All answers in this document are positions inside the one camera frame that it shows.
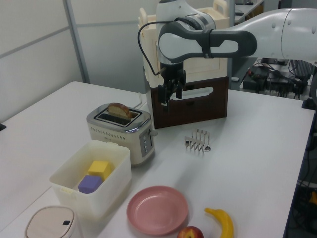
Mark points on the metal toast rack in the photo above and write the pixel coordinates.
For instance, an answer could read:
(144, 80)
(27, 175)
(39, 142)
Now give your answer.
(196, 142)

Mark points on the white plastic container box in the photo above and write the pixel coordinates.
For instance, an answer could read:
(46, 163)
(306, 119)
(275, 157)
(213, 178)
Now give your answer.
(104, 196)

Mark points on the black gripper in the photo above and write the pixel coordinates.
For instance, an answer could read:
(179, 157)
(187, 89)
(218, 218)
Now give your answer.
(173, 73)

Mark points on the yellow cube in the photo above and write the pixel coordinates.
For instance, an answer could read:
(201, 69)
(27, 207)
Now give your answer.
(97, 167)

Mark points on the background desk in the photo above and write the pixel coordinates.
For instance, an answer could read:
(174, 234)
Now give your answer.
(247, 10)

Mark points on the cream and chrome toaster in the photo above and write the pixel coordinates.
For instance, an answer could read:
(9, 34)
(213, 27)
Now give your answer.
(116, 138)

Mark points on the purple cube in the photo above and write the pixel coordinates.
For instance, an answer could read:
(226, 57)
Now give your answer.
(89, 183)

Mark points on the red toy apple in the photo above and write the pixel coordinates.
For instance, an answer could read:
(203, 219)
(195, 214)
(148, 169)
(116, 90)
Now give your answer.
(190, 233)

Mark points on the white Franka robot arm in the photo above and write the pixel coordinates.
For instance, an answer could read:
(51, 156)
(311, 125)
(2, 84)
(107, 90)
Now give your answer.
(292, 32)

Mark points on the slice of toast bread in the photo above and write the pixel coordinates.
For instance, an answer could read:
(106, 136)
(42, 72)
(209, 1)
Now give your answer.
(117, 110)

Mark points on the pink plate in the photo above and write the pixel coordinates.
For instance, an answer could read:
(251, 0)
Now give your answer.
(157, 210)

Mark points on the small beige lidded bin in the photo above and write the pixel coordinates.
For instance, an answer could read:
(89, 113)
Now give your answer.
(49, 223)

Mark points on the yellow toy banana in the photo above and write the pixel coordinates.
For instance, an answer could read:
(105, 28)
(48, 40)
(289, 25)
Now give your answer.
(226, 223)

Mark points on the grey partition post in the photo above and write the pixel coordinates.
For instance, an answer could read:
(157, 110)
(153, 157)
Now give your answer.
(79, 49)

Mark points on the brown drawer unit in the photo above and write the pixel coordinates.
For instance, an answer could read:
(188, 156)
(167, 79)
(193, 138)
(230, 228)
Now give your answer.
(195, 111)

